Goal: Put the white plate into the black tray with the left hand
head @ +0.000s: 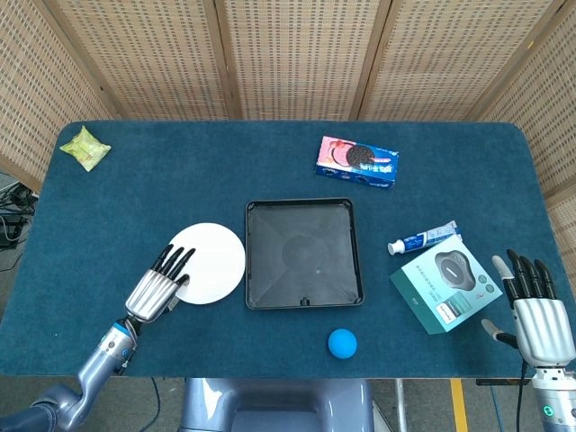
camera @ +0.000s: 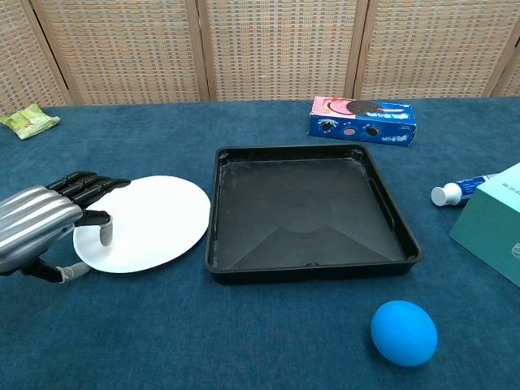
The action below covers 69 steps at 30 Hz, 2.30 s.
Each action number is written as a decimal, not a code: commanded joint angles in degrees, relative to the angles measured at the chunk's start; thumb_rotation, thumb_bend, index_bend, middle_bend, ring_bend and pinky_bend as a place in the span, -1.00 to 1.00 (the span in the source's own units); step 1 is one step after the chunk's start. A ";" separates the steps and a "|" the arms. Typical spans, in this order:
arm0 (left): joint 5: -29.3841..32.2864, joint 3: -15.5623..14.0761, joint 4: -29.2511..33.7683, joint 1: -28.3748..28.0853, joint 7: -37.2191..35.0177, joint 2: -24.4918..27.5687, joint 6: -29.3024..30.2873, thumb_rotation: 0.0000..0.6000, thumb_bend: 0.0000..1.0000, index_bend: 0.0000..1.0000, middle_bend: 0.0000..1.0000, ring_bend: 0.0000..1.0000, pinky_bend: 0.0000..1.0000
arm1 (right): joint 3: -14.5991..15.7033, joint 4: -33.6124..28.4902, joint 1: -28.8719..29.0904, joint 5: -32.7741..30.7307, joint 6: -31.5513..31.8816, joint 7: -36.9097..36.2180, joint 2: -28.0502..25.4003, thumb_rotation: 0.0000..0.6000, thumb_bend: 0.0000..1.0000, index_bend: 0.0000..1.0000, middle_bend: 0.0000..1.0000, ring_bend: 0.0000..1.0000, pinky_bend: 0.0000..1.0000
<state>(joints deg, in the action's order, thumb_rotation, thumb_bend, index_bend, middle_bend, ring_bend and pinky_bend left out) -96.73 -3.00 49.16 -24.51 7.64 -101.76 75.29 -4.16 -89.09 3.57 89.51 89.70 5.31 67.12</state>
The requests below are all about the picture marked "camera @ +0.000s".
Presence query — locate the blue rubber ball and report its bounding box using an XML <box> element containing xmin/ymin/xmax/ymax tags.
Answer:
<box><xmin>370</xmin><ymin>300</ymin><xmax>439</xmax><ymax>368</ymax></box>

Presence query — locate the white blue toothpaste tube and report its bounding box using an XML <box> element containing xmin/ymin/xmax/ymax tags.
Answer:
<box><xmin>431</xmin><ymin>173</ymin><xmax>499</xmax><ymax>207</ymax></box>

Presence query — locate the dark blue felt table cover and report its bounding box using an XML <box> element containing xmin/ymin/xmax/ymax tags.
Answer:
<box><xmin>0</xmin><ymin>95</ymin><xmax>520</xmax><ymax>390</ymax></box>

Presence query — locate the blue pink cookie box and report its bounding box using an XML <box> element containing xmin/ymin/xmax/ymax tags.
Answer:
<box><xmin>306</xmin><ymin>95</ymin><xmax>418</xmax><ymax>147</ymax></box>

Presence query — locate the white paper plate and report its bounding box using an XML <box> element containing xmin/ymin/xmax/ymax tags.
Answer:
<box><xmin>72</xmin><ymin>175</ymin><xmax>212</xmax><ymax>274</ymax></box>

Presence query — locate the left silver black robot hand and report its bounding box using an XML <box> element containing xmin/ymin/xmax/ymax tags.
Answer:
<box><xmin>0</xmin><ymin>170</ymin><xmax>132</xmax><ymax>285</ymax></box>

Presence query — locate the woven wooden folding screen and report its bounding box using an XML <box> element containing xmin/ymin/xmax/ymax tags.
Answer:
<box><xmin>0</xmin><ymin>0</ymin><xmax>520</xmax><ymax>117</ymax></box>

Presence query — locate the teal product carton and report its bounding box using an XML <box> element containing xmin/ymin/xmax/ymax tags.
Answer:
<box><xmin>448</xmin><ymin>162</ymin><xmax>520</xmax><ymax>288</ymax></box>

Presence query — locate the yellow-green snack packet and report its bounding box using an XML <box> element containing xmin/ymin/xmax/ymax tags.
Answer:
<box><xmin>0</xmin><ymin>102</ymin><xmax>61</xmax><ymax>141</ymax></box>

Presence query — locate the black square plastic tray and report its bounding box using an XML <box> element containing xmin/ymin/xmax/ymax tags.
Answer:
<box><xmin>204</xmin><ymin>142</ymin><xmax>423</xmax><ymax>285</ymax></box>

